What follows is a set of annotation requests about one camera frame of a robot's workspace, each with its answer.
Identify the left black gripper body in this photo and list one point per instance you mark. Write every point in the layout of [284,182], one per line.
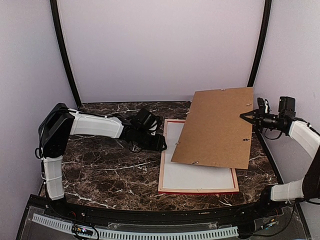
[144,141]

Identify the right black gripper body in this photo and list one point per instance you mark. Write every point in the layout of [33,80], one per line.
[268,121]

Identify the landscape photo print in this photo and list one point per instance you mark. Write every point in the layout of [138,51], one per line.
[197,175]

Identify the red wooden picture frame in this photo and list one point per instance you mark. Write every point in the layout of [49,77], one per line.
[197,191]

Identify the brown cardboard backing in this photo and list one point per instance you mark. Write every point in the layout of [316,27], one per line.
[213,134]

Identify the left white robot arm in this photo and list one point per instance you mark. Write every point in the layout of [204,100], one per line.
[63,122]

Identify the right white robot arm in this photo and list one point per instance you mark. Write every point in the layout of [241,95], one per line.
[295,144]

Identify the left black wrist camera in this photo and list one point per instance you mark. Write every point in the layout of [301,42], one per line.
[145,119]

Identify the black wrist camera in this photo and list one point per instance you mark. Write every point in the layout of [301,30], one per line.
[145,119]
[287,106]

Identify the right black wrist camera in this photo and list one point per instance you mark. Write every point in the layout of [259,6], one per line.
[287,106]

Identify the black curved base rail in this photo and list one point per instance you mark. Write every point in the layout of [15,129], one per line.
[232,215]

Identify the white cable duct strip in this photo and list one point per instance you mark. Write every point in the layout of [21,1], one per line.
[102,233]

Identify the right black corner post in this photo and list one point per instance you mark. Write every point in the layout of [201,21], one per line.
[261,43]

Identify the black corner post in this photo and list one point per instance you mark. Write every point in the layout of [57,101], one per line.
[63,52]
[261,43]

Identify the left black corner post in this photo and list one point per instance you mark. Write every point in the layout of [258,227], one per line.
[63,52]

